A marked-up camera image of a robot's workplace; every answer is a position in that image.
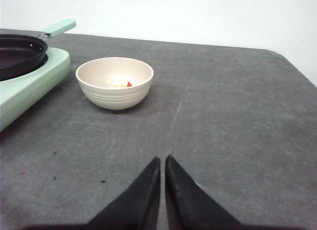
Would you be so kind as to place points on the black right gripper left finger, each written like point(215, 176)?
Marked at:
point(138, 205)

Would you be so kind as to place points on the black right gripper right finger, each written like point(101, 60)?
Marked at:
point(191, 206)

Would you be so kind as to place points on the orange white shrimp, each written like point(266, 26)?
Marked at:
point(122, 85)

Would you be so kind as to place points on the beige ribbed bowl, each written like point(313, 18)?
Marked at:
point(96, 76)

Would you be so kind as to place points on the mint green breakfast maker base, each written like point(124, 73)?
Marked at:
point(19, 94)

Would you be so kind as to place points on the black frying pan green handle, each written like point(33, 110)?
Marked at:
point(22, 54)

